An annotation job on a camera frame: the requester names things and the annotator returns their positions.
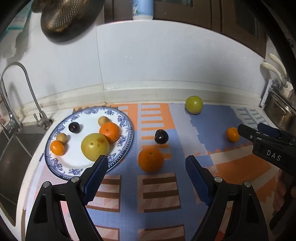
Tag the black frying pan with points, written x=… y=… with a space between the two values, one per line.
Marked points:
x=90 y=20

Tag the dark plum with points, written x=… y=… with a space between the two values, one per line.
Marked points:
x=161 y=136
x=74 y=127

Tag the large navel orange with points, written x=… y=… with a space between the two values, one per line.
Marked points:
x=150 y=160

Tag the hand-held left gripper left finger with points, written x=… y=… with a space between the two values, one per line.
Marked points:
x=96 y=178

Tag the large yellow-green pear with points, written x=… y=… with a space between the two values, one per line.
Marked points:
x=94 y=146

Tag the colourful patterned mat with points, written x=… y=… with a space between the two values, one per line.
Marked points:
x=189 y=139

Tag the metal dish rack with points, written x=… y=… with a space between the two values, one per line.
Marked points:
x=268 y=92

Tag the blue-white pump soap bottle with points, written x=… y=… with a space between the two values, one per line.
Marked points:
x=142 y=9

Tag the golden perforated strainer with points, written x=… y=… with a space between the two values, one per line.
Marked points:
x=62 y=17

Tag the stainless steel pot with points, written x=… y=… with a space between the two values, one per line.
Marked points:
x=281 y=113

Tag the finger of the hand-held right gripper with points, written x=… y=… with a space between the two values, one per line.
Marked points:
x=247 y=132
x=269 y=130

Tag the teal and white box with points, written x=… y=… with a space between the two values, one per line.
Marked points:
x=17 y=20

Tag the small yellow fruit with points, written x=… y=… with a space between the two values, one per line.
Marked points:
x=62 y=138
x=104 y=120

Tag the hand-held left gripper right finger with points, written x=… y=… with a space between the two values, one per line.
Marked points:
x=196 y=178

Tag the green apple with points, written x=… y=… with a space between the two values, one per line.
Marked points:
x=193 y=104

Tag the slim gooseneck faucet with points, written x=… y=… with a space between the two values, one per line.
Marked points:
x=44 y=120

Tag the stainless steel sink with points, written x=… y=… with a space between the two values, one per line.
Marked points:
x=13 y=162

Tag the blue-rimmed white plate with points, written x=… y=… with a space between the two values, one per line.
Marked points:
x=69 y=162

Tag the small mandarin orange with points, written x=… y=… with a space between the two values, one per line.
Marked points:
x=232 y=134
x=57 y=147

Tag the person's right hand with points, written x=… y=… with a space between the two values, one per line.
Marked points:
x=282 y=185

